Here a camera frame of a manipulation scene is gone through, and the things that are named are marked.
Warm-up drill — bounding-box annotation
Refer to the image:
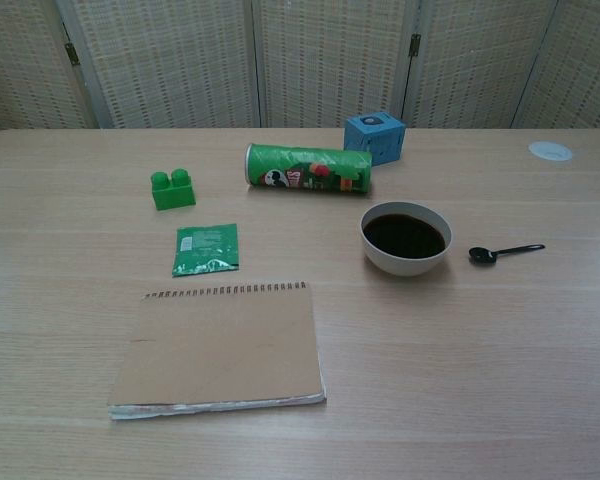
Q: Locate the blue cube box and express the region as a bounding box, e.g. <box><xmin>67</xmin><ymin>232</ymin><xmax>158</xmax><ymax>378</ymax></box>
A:
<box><xmin>342</xmin><ymin>112</ymin><xmax>407</xmax><ymax>168</ymax></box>

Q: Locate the woven folding screen panel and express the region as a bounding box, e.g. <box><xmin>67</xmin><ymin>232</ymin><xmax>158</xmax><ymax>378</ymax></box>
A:
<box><xmin>251</xmin><ymin>0</ymin><xmax>424</xmax><ymax>129</ymax></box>
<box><xmin>402</xmin><ymin>0</ymin><xmax>564</xmax><ymax>129</ymax></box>
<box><xmin>0</xmin><ymin>0</ymin><xmax>99</xmax><ymax>139</ymax></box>
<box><xmin>54</xmin><ymin>0</ymin><xmax>264</xmax><ymax>130</ymax></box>
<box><xmin>510</xmin><ymin>0</ymin><xmax>600</xmax><ymax>130</ymax></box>

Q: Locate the white bowl with dark liquid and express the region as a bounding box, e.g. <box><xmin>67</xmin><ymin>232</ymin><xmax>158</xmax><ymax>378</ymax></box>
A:
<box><xmin>359</xmin><ymin>201</ymin><xmax>454</xmax><ymax>278</ymax></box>

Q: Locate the green toy building brick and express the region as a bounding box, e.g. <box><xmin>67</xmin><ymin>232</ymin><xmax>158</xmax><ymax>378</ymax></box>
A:
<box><xmin>150</xmin><ymin>168</ymin><xmax>197</xmax><ymax>213</ymax></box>

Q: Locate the black plastic spoon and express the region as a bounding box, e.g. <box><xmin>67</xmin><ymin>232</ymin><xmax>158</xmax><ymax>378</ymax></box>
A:
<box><xmin>468</xmin><ymin>243</ymin><xmax>546</xmax><ymax>267</ymax></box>

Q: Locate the green foil sachet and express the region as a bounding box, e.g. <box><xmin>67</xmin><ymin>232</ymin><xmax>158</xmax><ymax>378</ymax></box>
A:
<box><xmin>172</xmin><ymin>223</ymin><xmax>241</xmax><ymax>279</ymax></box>

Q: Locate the green Pringles can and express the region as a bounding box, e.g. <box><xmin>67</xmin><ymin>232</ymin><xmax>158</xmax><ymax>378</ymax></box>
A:
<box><xmin>244</xmin><ymin>142</ymin><xmax>374</xmax><ymax>197</ymax></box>

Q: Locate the brown spiral notebook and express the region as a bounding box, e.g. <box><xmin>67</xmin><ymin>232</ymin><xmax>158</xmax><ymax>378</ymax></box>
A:
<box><xmin>107</xmin><ymin>281</ymin><xmax>328</xmax><ymax>422</ymax></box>

